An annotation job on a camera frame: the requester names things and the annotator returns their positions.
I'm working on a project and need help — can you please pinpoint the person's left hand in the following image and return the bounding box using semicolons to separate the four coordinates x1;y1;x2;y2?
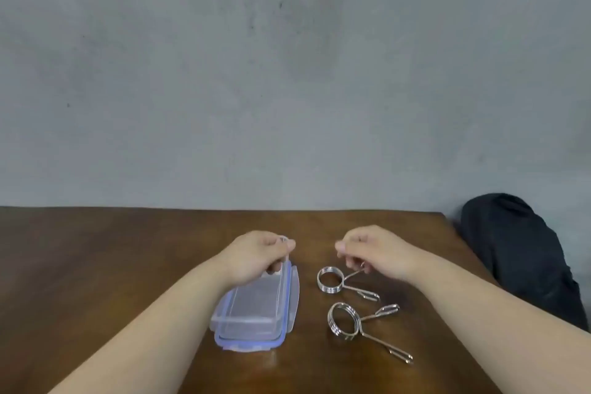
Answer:
217;230;296;291

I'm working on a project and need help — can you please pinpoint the clear plastic container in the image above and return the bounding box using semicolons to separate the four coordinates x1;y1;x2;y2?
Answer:
210;235;292;339

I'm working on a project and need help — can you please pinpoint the person's left forearm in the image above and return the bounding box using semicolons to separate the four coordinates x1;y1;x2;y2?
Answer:
48;257;237;394

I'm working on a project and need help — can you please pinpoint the person's right forearm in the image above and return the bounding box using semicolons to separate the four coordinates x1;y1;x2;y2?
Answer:
408;250;591;394

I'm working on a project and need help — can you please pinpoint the clear blue-rimmed lid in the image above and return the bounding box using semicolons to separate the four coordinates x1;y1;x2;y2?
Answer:
214;262;301;354

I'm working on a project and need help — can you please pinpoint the black cloth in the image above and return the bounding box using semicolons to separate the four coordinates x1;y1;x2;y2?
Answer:
460;193;590;332

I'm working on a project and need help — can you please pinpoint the person's right hand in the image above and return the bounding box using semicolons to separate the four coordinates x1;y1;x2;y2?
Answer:
334;225;424;288

